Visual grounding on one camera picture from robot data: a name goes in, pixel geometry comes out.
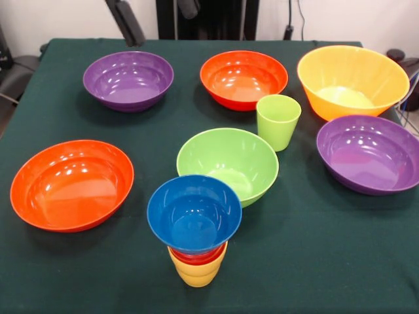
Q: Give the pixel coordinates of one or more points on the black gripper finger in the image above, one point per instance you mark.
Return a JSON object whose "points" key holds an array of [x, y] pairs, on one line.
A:
{"points": [[129, 24], [190, 9]]}

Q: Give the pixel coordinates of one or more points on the green plastic bowl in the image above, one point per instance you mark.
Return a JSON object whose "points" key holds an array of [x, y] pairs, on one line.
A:
{"points": [[229, 153]]}

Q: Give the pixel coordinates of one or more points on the small blue plastic bowl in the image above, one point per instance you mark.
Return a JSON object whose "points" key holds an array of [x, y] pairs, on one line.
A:
{"points": [[193, 216]]}

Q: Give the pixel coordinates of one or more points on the red plastic cup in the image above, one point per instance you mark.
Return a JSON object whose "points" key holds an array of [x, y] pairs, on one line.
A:
{"points": [[196, 258]]}

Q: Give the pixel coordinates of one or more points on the yellow plastic cup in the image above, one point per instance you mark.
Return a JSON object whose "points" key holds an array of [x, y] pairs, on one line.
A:
{"points": [[196, 274]]}

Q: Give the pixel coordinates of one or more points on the purple plastic bowl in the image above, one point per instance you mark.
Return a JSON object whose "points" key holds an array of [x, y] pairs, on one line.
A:
{"points": [[127, 88], [370, 160]]}

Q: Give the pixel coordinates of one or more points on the orange-red plastic bowl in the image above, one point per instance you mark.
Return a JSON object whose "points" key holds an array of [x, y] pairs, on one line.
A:
{"points": [[72, 189], [242, 81]]}

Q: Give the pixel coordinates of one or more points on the black chair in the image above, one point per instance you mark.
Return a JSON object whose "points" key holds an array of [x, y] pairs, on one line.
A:
{"points": [[409, 65], [19, 72]]}

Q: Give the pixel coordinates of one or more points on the green plastic cup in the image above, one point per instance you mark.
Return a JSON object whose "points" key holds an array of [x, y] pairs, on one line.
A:
{"points": [[278, 124]]}

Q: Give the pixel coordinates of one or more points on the large orange plastic bowl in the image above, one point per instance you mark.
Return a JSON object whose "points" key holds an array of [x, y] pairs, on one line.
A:
{"points": [[347, 75]]}

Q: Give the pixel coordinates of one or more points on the dark green tablecloth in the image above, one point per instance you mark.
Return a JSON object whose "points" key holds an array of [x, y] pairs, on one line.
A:
{"points": [[294, 261]]}

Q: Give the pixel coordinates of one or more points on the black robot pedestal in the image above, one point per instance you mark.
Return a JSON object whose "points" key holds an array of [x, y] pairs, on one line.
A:
{"points": [[222, 19]]}

